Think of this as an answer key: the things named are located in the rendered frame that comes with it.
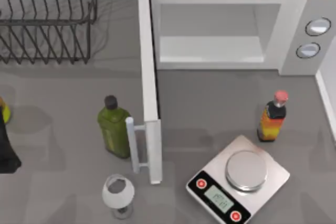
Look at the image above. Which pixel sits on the white microwave door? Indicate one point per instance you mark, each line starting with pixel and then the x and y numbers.
pixel 148 82

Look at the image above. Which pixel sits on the green bottle with black cap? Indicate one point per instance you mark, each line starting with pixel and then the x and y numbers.
pixel 113 132

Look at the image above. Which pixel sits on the dark sauce bottle red cap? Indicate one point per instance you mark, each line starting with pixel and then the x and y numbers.
pixel 271 123

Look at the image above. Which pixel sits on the clear wine glass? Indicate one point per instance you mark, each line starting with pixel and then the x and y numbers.
pixel 118 192

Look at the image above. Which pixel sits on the silver kitchen scale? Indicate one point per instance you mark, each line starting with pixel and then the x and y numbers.
pixel 237 182

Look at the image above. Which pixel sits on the pale microwave oven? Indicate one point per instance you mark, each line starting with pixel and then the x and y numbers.
pixel 291 24

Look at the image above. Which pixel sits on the round microwave knob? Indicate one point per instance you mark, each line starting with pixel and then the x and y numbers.
pixel 308 50
pixel 317 26

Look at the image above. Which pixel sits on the yellow and orange bottle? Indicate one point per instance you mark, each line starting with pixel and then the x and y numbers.
pixel 5 112

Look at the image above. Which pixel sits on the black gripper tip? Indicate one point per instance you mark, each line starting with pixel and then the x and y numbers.
pixel 6 153

